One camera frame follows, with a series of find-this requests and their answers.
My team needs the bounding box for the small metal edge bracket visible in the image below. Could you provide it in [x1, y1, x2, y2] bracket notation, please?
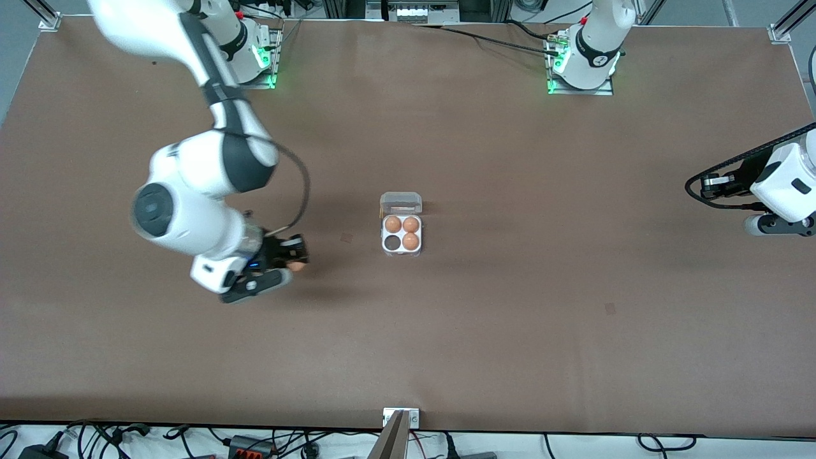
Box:
[383, 408, 421, 428]

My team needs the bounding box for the short black table cable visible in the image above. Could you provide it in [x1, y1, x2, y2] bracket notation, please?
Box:
[507, 19, 562, 44]

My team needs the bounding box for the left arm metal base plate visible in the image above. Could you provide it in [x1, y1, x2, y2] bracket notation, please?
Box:
[546, 32, 615, 96]

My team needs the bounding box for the aluminium camera post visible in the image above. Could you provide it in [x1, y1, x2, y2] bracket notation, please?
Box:
[368, 410, 409, 459]

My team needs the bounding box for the looped black cable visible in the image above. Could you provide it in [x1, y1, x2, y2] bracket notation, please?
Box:
[637, 433, 697, 451]

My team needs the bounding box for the long black table cable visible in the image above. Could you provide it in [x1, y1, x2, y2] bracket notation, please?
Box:
[411, 23, 563, 55]

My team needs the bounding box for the white electrical switch unit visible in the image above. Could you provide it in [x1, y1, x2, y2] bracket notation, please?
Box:
[382, 0, 461, 24]

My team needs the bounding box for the black power adapter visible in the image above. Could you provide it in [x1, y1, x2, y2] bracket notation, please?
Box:
[18, 444, 71, 459]

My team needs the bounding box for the clear plastic egg carton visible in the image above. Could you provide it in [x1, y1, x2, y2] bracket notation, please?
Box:
[379, 192, 424, 258]

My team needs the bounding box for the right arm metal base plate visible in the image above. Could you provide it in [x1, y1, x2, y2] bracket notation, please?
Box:
[237, 24, 279, 90]

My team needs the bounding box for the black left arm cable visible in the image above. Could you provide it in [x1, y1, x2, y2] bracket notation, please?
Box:
[685, 122, 816, 211]

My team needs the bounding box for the black orange connector block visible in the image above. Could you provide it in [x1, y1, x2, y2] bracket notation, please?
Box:
[226, 435, 279, 459]

